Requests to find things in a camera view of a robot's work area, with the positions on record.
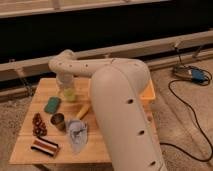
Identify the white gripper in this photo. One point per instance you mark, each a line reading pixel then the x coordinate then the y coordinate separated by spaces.
pixel 65 81

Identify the light green plastic cup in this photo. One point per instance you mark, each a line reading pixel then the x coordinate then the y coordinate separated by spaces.
pixel 69 94

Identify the dark metal cup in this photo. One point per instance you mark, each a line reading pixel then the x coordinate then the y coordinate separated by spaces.
pixel 58 121

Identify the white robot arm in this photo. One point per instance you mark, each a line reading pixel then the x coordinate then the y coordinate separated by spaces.
pixel 115 87

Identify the orange plastic tray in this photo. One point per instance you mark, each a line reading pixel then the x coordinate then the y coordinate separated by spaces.
pixel 148 95

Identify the green sponge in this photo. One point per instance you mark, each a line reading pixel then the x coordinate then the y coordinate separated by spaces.
pixel 52 105

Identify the blue grey crumpled cloth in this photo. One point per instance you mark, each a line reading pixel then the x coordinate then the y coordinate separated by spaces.
pixel 77 132

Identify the brown grape bunch toy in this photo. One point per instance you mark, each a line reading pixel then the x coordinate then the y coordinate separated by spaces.
pixel 39 127

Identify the blue power adapter box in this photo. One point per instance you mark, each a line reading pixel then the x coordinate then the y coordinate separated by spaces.
pixel 189 73

